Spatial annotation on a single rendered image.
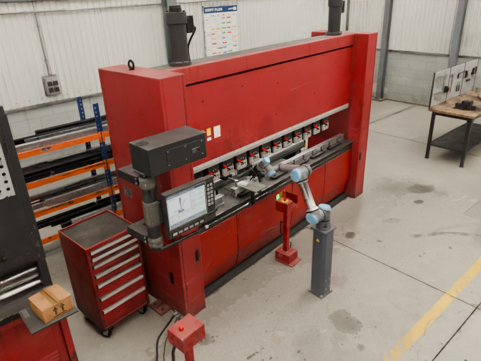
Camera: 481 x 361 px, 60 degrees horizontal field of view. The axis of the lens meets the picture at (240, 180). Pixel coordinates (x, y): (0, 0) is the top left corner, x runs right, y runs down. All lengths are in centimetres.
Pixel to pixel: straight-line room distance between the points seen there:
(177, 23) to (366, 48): 286
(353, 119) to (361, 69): 68
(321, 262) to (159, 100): 218
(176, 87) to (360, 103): 320
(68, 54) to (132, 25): 127
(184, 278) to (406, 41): 908
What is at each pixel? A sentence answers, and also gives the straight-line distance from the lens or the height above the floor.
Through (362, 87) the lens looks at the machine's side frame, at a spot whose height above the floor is 164.
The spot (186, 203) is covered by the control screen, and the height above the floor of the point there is 147.
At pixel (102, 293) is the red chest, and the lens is 394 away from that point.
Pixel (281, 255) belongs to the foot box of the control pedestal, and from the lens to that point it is 487.
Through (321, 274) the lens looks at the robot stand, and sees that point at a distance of 431.
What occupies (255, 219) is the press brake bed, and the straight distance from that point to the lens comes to 462.
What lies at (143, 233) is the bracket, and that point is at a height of 121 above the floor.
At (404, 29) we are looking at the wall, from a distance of 1165.
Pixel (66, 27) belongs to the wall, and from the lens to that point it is 764.
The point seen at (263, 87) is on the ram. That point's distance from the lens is 439.
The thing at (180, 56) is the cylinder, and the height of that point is 238.
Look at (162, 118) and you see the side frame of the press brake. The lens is 327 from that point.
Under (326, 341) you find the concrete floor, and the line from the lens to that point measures 406.
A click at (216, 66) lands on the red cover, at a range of 383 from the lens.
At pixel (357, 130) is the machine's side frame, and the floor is 105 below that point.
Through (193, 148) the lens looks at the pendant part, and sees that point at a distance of 300.
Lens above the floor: 289
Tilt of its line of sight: 25 degrees down
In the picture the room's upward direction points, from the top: 2 degrees counter-clockwise
